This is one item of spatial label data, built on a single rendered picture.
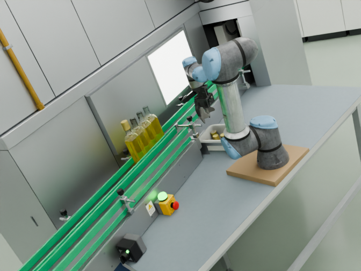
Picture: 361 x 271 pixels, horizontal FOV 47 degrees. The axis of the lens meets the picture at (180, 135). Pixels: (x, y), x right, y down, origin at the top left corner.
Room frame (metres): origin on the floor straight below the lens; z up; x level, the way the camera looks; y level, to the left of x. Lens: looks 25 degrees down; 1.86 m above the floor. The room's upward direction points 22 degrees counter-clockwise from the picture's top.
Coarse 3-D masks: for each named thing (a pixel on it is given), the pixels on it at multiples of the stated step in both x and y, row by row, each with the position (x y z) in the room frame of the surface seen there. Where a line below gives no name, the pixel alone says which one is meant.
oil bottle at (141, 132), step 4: (136, 128) 1.88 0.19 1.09; (140, 128) 1.88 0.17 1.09; (144, 128) 1.90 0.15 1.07; (136, 132) 1.87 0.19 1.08; (140, 132) 1.87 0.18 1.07; (144, 132) 1.88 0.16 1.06; (140, 136) 1.86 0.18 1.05; (144, 136) 1.88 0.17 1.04; (144, 140) 1.87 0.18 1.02; (148, 140) 1.89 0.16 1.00; (144, 144) 1.86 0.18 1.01; (148, 144) 1.88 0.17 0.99; (148, 148) 1.87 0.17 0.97
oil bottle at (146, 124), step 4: (148, 120) 1.94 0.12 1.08; (140, 124) 1.92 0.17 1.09; (144, 124) 1.91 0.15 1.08; (148, 124) 1.92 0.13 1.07; (148, 128) 1.91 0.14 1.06; (152, 128) 1.93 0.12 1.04; (148, 132) 1.90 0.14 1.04; (152, 132) 1.92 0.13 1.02; (148, 136) 1.90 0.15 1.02; (152, 136) 1.91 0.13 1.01; (156, 136) 1.94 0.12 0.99; (152, 140) 1.91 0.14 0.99; (156, 140) 1.93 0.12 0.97; (152, 144) 1.90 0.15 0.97
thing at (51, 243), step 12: (180, 108) 2.23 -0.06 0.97; (168, 120) 2.12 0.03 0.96; (120, 168) 1.79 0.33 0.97; (108, 180) 1.72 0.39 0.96; (96, 192) 1.65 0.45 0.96; (84, 204) 1.59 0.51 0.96; (72, 216) 1.54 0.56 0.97; (84, 216) 1.57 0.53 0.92; (60, 228) 1.48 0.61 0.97; (72, 228) 1.51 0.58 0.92; (48, 240) 1.43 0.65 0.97; (60, 240) 1.46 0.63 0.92; (36, 252) 1.38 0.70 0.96; (48, 252) 1.41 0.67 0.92; (24, 264) 1.33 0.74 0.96; (36, 264) 1.36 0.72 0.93
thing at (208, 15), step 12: (216, 0) 2.68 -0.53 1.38; (228, 0) 2.63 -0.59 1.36; (240, 0) 2.58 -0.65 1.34; (252, 0) 2.58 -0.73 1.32; (264, 0) 2.70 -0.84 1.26; (204, 12) 2.76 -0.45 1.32; (216, 12) 2.70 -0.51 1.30; (228, 12) 2.65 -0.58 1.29; (240, 12) 2.59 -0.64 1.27; (252, 12) 2.55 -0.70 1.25; (204, 24) 2.78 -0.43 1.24
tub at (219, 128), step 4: (216, 124) 2.10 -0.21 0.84; (220, 124) 2.09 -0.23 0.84; (224, 124) 2.07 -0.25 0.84; (208, 128) 2.10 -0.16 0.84; (212, 128) 2.11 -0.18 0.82; (216, 128) 2.10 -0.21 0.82; (220, 128) 2.08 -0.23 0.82; (224, 128) 2.07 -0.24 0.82; (204, 132) 2.07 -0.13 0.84; (208, 132) 2.09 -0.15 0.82; (216, 132) 2.11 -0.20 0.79; (220, 132) 2.09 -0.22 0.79; (200, 136) 2.04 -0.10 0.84; (204, 136) 2.05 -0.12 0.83; (208, 136) 2.08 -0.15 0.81; (200, 140) 1.99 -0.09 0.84; (204, 140) 1.98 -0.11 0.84; (208, 140) 1.96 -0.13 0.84; (212, 140) 1.94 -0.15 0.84; (216, 140) 1.92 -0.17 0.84; (220, 140) 1.91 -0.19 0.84
